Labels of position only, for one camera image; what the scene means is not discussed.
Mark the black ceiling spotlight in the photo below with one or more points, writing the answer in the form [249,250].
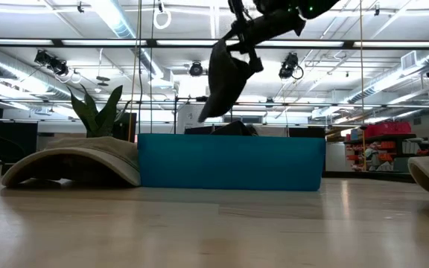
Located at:
[196,69]
[289,67]
[52,61]

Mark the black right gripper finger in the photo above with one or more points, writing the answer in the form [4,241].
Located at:
[237,31]
[255,59]

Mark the green artificial plant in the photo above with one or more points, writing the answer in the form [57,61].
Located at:
[99,115]

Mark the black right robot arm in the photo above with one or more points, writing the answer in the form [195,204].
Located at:
[311,7]

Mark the shelf with red boxes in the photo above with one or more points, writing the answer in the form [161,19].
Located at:
[386,145]

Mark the dark grey cap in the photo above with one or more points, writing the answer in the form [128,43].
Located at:
[235,129]
[225,82]

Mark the blue plastic bin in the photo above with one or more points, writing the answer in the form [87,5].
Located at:
[229,162]

